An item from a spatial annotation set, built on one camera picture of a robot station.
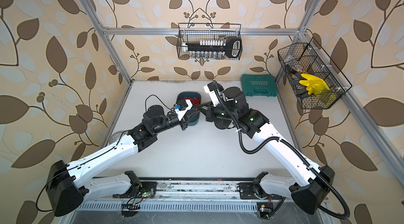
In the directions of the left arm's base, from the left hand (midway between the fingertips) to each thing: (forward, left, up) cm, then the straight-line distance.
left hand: (195, 106), depth 67 cm
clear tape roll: (0, +48, -31) cm, 57 cm away
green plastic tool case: (+39, -42, -26) cm, 63 cm away
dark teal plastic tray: (+28, +13, -27) cm, 41 cm away
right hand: (-1, -1, 0) cm, 1 cm away
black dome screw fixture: (+8, -14, -28) cm, 32 cm away
